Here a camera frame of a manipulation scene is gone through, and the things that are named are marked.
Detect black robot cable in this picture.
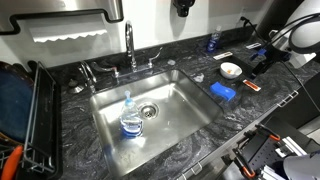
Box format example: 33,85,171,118
279,60,320,113

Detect round metal sink drain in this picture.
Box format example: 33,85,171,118
138,102,160,120

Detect black wire dish rack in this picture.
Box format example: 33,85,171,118
19,60,63,177

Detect chrome faucet lever handle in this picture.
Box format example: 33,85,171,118
91,61,120,78
147,46,164,70

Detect dark blue plate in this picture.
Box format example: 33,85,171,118
0,61,35,144

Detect white paper towel sheet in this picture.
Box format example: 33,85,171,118
29,24,109,44

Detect steel paper towel dispenser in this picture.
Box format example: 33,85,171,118
0,0,125,36

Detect black wall plug cable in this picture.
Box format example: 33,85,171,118
239,15,269,46

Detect grey rounded device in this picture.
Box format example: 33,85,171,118
283,151,320,180

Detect white round bowl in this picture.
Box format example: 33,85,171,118
219,61,243,80

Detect black clamp orange tips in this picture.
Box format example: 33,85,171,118
232,123,283,179

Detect orange utensil handle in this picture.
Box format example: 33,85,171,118
0,144,24,180

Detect metal drawer handle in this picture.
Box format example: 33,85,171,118
175,161,204,180
276,89,300,108

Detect chrome side sprayer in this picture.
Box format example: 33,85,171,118
78,60,98,94

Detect blue liquid pump bottle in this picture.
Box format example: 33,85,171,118
206,25,223,53

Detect chrome gooseneck faucet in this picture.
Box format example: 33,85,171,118
124,20,138,73

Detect clear blue dish soap bottle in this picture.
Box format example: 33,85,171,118
119,90,144,139

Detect red ketchup packet white border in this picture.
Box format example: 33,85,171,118
242,78,262,92

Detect small white label packet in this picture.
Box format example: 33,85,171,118
245,42,263,50
213,51,234,61

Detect black wall soap dispenser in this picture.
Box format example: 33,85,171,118
172,0,196,18

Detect chrome round counter cap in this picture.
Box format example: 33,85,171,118
67,78,85,95

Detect blue wavy sponge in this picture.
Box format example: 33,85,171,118
209,81,237,102

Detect stainless steel sink basin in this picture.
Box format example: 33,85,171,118
91,68,224,178

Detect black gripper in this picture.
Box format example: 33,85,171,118
250,45,292,80

